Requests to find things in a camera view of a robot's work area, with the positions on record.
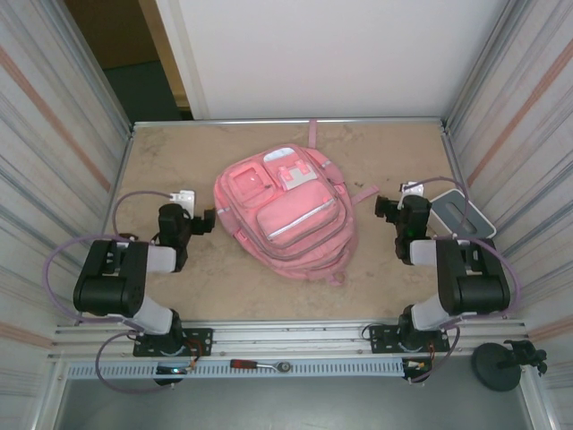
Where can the small brown crumpled lump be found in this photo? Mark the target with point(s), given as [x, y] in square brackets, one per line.
[127, 234]

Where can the thin aluminium table edge bar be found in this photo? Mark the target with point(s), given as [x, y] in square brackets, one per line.
[201, 122]

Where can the circuit board with green light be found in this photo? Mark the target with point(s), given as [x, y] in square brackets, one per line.
[172, 370]

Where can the white grey box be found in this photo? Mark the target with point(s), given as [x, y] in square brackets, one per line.
[474, 215]

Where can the aluminium rail with arm bases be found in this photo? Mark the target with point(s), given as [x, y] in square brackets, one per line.
[291, 336]

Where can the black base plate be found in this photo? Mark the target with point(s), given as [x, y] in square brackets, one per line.
[385, 338]
[199, 340]

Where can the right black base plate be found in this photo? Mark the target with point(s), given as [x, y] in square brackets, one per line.
[385, 338]

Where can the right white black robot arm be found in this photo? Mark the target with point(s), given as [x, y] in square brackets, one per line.
[474, 282]

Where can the black clamp stand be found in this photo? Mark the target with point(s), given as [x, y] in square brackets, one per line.
[492, 367]

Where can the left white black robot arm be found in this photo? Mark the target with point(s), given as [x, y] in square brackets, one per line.
[112, 282]

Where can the pink backpack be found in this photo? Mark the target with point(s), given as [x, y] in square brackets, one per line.
[286, 215]

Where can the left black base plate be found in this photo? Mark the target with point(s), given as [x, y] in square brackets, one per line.
[199, 340]

